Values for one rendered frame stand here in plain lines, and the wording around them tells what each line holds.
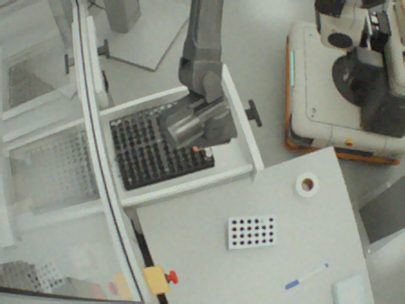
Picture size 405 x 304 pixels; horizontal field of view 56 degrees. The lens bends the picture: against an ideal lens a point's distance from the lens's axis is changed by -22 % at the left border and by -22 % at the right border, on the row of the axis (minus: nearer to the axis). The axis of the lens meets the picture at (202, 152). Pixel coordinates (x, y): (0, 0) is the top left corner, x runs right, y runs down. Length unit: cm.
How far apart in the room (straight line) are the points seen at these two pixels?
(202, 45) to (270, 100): 139
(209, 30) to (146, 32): 153
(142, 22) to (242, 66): 58
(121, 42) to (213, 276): 146
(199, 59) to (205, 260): 57
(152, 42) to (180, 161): 126
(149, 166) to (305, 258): 48
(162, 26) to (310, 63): 81
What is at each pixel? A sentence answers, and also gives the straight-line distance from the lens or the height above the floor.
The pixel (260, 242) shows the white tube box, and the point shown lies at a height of 80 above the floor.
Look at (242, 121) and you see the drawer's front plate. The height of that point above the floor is 93.
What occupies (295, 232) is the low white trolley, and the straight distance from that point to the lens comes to 125.
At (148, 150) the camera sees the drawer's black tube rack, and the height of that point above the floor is 90.
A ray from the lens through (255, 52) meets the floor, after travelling 233.
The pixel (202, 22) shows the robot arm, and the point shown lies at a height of 129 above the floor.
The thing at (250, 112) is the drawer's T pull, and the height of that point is 91.
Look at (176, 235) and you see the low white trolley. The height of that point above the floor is 76.
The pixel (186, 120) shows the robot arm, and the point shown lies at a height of 118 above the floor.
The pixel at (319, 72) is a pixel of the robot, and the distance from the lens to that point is 201.
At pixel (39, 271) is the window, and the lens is 36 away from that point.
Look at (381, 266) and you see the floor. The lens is 217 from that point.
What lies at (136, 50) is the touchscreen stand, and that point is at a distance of 230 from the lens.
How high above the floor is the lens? 197
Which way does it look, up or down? 71 degrees down
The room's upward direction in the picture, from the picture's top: straight up
